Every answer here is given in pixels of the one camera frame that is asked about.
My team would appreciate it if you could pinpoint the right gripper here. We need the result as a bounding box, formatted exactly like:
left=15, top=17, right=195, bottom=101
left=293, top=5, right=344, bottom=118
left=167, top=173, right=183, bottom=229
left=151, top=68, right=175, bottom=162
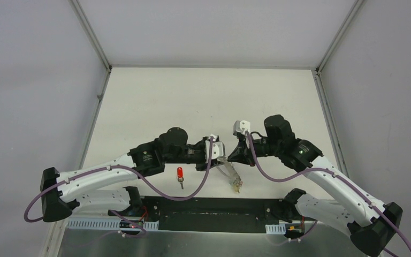
left=227, top=133, right=281, bottom=167

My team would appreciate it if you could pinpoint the metal keyring plate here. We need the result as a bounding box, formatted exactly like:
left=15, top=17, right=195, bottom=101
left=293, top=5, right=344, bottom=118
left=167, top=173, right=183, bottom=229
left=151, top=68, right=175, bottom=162
left=216, top=157, right=242, bottom=184

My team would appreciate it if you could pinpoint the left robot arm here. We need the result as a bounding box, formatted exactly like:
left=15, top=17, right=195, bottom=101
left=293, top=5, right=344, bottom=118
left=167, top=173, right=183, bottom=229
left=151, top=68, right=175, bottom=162
left=40, top=127, right=225, bottom=222

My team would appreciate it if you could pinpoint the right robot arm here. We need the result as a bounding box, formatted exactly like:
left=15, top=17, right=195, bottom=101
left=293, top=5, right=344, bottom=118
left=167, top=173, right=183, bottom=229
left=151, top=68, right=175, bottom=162
left=227, top=115, right=403, bottom=256

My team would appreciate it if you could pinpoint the red tag key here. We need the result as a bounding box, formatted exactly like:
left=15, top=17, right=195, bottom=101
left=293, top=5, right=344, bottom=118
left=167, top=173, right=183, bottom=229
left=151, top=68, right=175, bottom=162
left=177, top=167, right=184, bottom=190

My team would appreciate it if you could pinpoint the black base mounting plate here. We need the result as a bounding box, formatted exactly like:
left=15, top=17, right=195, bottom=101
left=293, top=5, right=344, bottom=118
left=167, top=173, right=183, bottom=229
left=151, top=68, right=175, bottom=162
left=108, top=195, right=318, bottom=234

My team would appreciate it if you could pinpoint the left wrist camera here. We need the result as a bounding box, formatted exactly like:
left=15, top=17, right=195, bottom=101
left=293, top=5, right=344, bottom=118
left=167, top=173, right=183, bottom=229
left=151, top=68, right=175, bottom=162
left=205, top=134, right=225, bottom=160

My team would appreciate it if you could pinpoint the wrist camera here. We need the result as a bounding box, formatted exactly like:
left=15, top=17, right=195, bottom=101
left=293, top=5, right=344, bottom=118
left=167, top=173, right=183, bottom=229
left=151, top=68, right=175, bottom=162
left=233, top=120, right=251, bottom=136
left=205, top=134, right=225, bottom=160

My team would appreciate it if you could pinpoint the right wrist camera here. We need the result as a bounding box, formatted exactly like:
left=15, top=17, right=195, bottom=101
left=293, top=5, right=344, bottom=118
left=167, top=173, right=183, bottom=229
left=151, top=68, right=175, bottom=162
left=233, top=120, right=251, bottom=136

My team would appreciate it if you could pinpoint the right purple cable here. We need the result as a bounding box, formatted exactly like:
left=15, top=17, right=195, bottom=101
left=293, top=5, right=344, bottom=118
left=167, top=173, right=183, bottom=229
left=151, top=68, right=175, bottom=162
left=245, top=130, right=411, bottom=257

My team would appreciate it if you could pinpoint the aluminium front rail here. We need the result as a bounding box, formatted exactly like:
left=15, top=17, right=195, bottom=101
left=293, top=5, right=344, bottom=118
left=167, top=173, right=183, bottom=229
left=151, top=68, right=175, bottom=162
left=54, top=198, right=374, bottom=225

